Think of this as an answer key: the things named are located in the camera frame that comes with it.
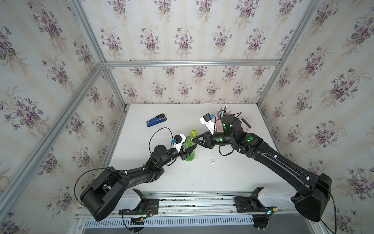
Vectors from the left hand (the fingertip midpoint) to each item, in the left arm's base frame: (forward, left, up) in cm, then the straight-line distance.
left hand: (195, 143), depth 74 cm
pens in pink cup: (+30, -22, -9) cm, 38 cm away
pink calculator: (+24, -40, -17) cm, 49 cm away
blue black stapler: (+31, +25, -17) cm, 43 cm away
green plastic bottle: (-2, +3, +2) cm, 4 cm away
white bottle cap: (-2, -12, -19) cm, 23 cm away
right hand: (-3, 0, +8) cm, 8 cm away
